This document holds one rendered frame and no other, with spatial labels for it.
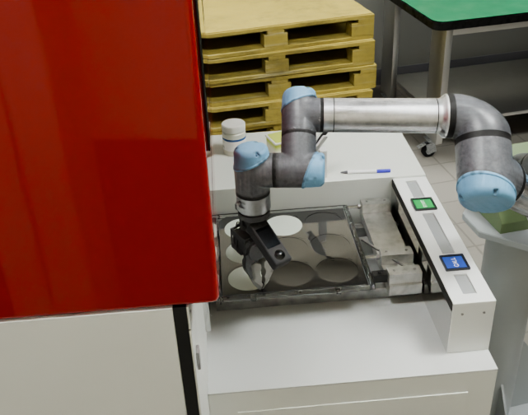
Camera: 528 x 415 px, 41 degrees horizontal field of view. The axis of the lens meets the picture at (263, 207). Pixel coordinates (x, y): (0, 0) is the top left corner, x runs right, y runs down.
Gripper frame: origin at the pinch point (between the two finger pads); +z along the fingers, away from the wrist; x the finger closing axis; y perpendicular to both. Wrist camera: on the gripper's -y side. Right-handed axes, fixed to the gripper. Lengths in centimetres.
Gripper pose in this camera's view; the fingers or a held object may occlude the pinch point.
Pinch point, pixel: (262, 286)
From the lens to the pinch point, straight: 166.3
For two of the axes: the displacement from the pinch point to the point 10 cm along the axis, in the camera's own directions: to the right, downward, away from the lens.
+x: -8.3, 3.2, -4.6
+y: -5.6, -4.1, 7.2
